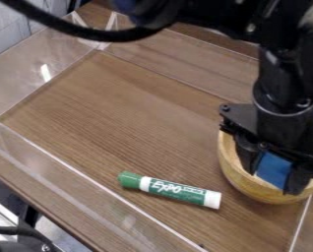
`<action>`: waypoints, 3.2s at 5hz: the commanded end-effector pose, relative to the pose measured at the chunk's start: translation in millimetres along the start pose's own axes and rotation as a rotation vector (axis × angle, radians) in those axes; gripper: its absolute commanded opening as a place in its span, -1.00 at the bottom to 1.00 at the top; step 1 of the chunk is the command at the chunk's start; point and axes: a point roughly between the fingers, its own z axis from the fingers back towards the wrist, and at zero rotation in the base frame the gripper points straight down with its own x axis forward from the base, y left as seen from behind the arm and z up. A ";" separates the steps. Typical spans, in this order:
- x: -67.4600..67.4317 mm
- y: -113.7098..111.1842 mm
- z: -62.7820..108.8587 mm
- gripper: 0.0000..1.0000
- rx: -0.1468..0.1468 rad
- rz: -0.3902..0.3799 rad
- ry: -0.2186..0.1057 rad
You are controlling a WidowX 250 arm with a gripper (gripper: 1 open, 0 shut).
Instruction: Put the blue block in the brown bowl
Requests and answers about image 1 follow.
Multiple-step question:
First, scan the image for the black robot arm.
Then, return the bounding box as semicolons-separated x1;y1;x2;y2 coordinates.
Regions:
0;0;313;196

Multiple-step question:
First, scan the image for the black table leg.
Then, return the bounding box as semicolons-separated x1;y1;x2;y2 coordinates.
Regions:
24;206;39;228

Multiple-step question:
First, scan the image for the blue rectangular block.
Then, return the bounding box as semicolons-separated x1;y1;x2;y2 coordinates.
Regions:
256;152;292;190

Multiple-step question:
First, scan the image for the brown wooden bowl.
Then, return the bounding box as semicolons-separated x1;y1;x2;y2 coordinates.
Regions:
217;131;313;205

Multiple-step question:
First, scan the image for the green Expo marker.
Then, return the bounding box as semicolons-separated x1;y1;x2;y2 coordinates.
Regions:
118;171;222;210

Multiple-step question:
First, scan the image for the clear acrylic tray wall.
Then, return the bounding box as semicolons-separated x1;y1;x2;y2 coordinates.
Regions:
0;30;305;252

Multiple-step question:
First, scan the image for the black cable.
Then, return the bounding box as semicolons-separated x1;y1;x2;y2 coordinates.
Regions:
0;225;55;252

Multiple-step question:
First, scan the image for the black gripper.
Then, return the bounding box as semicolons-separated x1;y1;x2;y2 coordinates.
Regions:
220;103;313;196

